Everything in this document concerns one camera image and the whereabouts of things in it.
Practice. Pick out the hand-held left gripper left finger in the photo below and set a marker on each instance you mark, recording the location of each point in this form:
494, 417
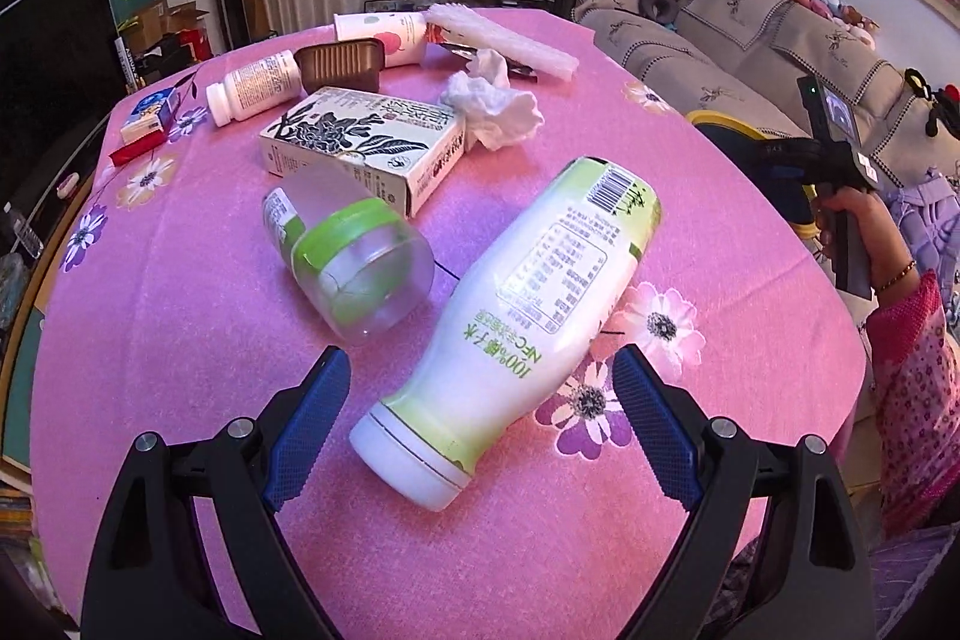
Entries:
307, 430

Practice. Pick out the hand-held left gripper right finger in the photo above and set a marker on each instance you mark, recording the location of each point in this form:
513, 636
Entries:
656, 430

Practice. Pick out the yellow rimmed dark bin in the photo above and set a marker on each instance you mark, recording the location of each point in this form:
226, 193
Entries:
720, 119

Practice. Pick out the clear jar with green band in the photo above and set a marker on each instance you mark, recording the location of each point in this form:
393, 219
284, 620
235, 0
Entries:
360, 280

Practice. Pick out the white bottle with green label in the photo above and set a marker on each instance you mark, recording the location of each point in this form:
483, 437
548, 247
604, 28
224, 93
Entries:
525, 295

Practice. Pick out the floral printed carton box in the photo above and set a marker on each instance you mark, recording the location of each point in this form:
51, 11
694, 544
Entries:
352, 138

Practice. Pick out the red wrapper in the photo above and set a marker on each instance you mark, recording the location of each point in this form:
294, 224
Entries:
135, 151

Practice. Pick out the white tissue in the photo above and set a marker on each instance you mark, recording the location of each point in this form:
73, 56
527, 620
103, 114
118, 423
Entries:
495, 108

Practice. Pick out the white foam net sleeve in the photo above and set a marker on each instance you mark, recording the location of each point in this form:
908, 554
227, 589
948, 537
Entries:
510, 40

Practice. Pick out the white pill bottle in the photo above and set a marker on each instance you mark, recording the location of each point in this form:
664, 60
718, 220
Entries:
255, 85

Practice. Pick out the small blue and white box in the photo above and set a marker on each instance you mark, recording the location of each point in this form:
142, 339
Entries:
150, 111

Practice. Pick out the brown plastic tray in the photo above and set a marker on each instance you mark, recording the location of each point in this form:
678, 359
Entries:
337, 63

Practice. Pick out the white and pink paper cup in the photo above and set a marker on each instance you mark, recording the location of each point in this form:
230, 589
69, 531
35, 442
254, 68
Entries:
382, 36

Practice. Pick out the person's right forearm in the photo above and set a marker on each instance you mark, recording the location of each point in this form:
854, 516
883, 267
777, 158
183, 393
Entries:
922, 400

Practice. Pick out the person's right hand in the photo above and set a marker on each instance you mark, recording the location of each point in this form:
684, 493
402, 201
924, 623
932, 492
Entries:
862, 227

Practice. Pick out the black and yellow plush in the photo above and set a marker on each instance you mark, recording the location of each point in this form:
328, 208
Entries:
937, 100

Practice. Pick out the beige sofa with deer covers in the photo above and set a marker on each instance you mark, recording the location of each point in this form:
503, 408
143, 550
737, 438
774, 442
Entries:
750, 55

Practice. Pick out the pink floral tablecloth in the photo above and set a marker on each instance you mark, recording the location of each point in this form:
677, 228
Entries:
187, 310

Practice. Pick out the grey neck pillow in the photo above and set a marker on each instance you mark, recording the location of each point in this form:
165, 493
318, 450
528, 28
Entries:
660, 3

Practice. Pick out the dark foil wrapper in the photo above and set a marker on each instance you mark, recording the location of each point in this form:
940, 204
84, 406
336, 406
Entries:
525, 68

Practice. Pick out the black television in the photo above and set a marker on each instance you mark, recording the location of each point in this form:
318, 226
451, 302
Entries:
52, 85

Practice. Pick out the open cardboard boxes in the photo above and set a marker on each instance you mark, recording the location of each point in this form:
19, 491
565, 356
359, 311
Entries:
169, 21

